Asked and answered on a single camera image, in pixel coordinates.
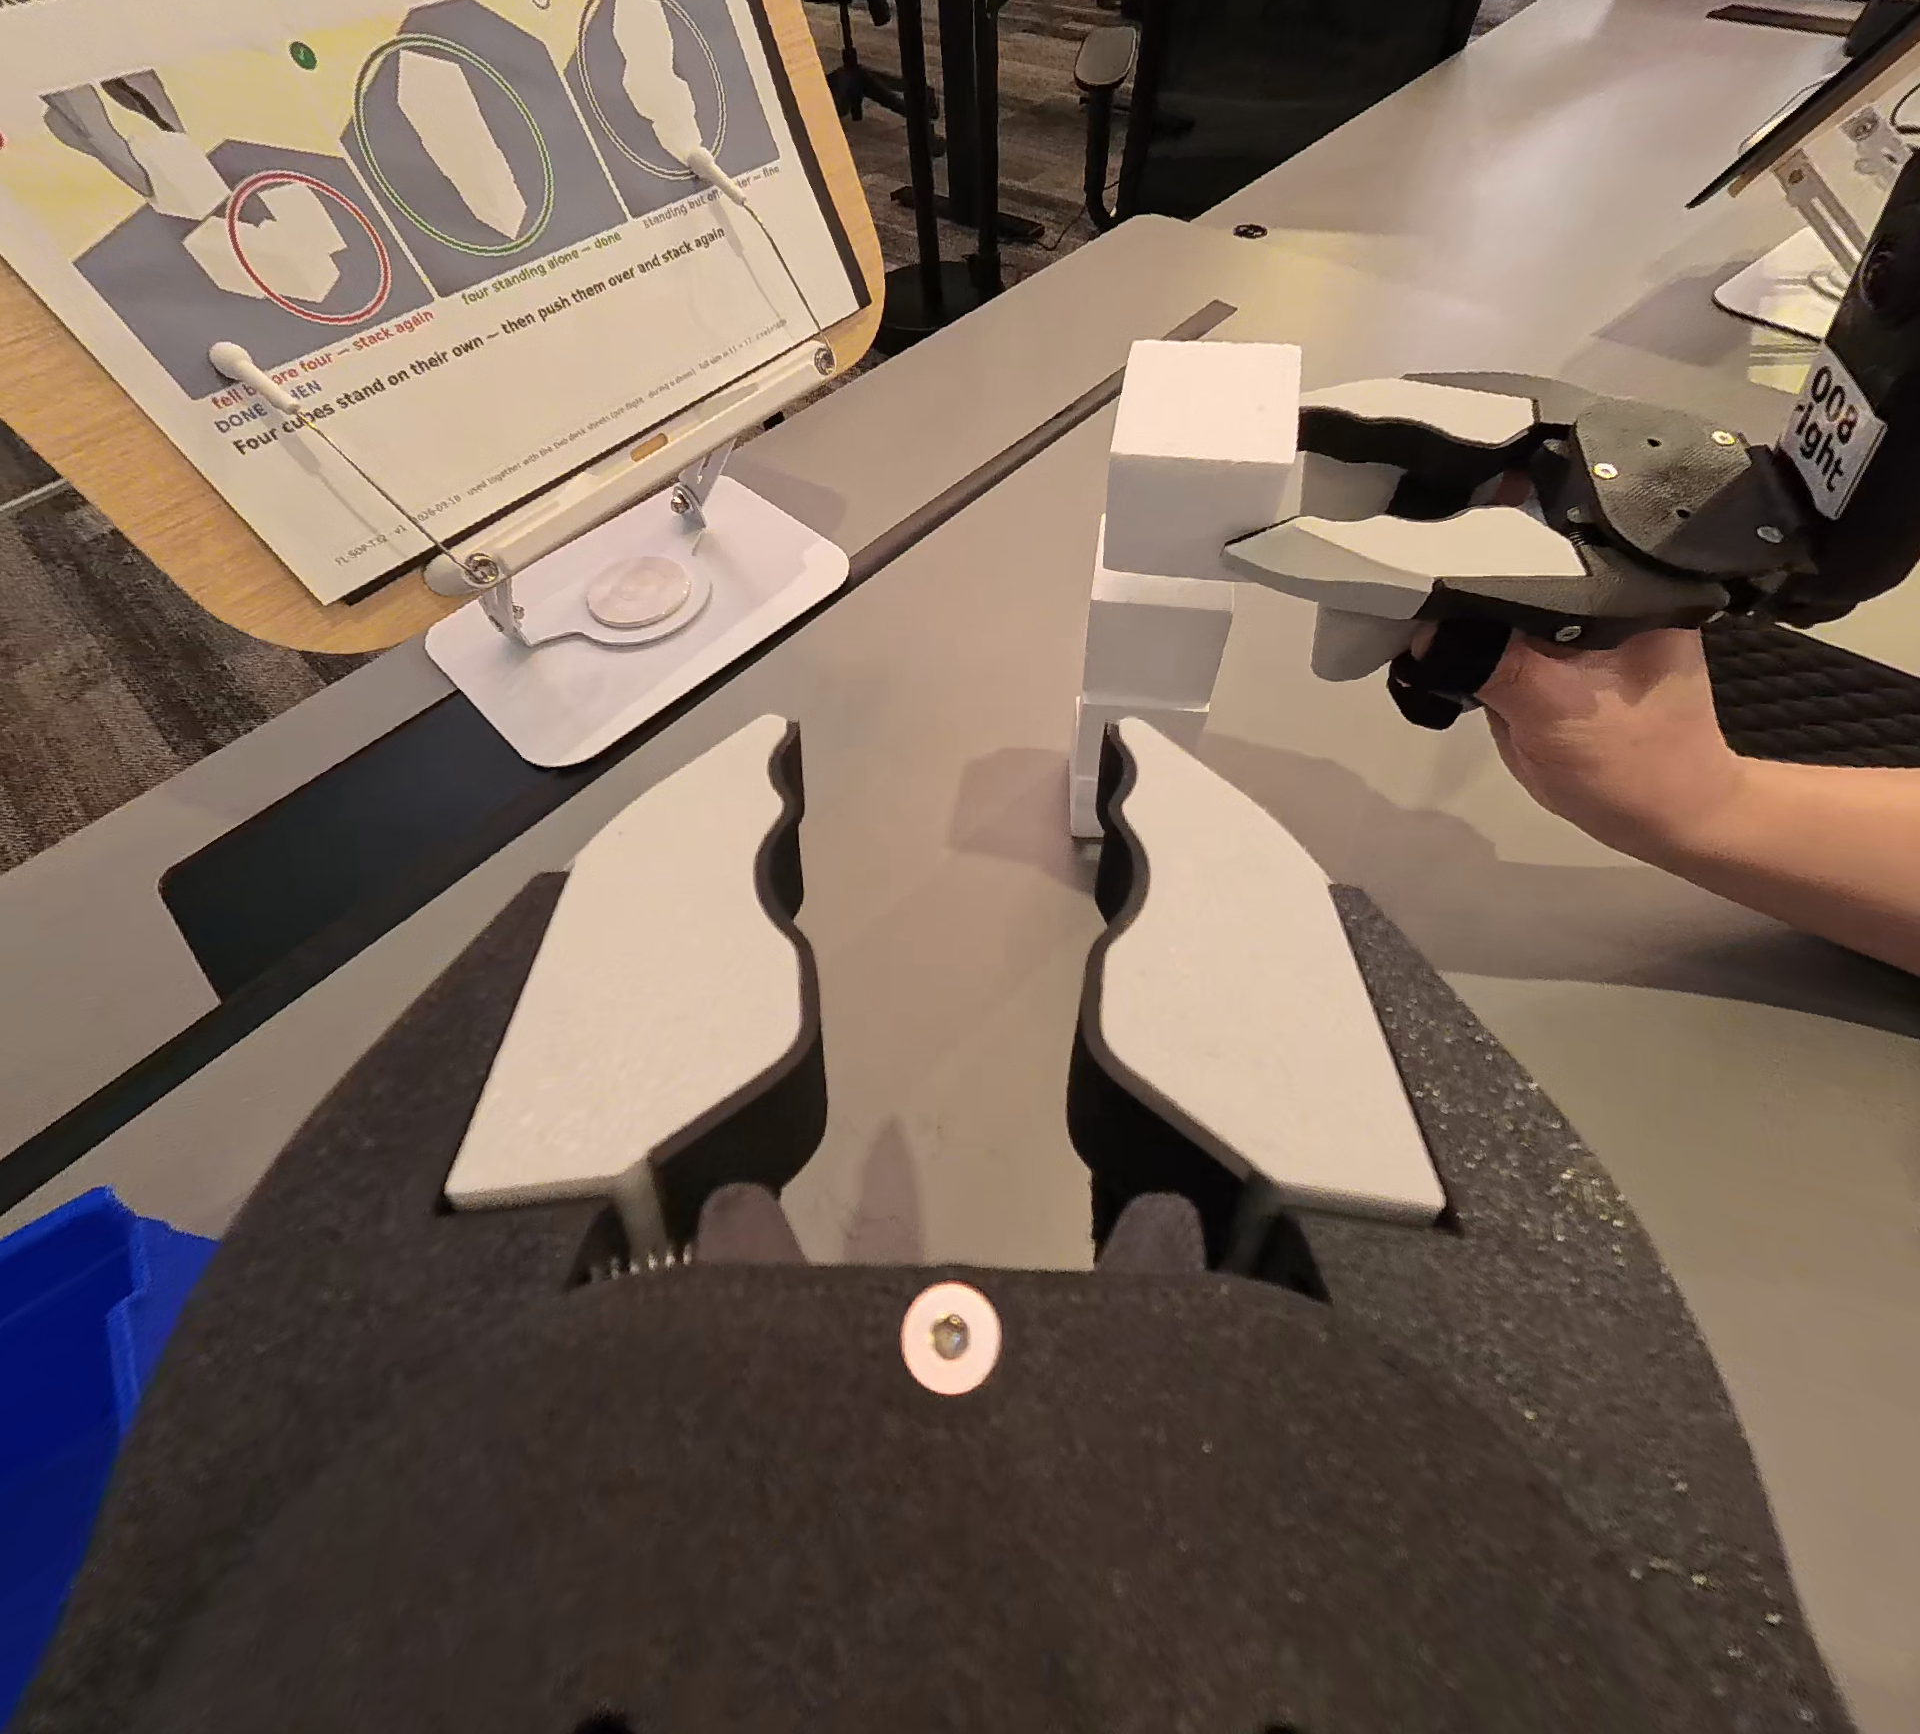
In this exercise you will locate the person's right hand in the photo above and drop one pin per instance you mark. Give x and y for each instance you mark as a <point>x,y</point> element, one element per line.
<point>1620,729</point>

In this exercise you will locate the black display floor stand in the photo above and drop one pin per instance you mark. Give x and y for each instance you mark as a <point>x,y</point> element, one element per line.
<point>944,309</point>

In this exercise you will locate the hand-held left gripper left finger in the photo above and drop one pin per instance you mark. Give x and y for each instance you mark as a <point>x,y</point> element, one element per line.
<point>645,999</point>

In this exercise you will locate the blue plastic bin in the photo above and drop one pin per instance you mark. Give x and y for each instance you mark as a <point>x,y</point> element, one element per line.
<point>61,1344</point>

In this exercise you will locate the dark tilted board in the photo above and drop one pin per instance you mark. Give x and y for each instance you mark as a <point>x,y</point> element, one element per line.
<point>1814,107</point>

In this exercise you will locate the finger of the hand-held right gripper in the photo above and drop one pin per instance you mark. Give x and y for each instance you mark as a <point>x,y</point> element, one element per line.
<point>1448,410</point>
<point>1411,553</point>

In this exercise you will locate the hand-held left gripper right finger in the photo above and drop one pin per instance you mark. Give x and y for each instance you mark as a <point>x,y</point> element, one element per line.
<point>1260,1015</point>

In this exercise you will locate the black wrist rest pad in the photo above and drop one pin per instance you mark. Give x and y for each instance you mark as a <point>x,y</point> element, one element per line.
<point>1831,699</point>

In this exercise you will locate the white metal stand base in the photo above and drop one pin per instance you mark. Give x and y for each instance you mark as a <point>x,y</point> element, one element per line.
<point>1770,286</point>

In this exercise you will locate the wooden board document stand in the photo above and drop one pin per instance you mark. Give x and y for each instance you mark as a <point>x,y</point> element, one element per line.
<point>150,489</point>

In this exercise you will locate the printed paper sheet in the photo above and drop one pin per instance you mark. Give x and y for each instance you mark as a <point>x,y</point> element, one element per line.
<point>601,264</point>

